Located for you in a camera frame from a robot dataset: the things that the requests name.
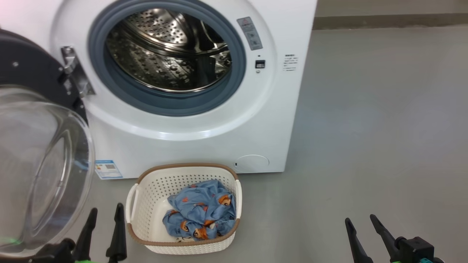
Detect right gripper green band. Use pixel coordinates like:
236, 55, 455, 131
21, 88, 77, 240
345, 214, 445, 263

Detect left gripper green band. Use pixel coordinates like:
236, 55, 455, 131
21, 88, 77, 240
31, 203, 127, 263

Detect black round washer door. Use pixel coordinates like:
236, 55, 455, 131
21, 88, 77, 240
0, 28, 96, 258

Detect blue bear print garment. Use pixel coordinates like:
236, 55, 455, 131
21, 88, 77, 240
163, 179, 237, 240

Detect white washing machine body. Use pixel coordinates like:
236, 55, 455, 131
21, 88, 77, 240
0, 0, 318, 179

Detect metal door hinge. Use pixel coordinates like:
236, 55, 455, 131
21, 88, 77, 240
60, 46, 96, 98

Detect stainless steel washing machine drum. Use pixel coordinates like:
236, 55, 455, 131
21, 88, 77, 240
106, 8, 232, 92

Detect white perforated basket brown rim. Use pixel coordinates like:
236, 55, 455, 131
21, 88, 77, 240
125, 163, 242, 255

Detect blue energy label sticker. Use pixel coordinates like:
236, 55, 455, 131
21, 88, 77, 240
94, 160, 123, 180

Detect round drain filter cover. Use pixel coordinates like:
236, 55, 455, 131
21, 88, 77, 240
234, 155, 270, 173

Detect grey warning label sticker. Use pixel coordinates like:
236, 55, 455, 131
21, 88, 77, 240
237, 16, 263, 51

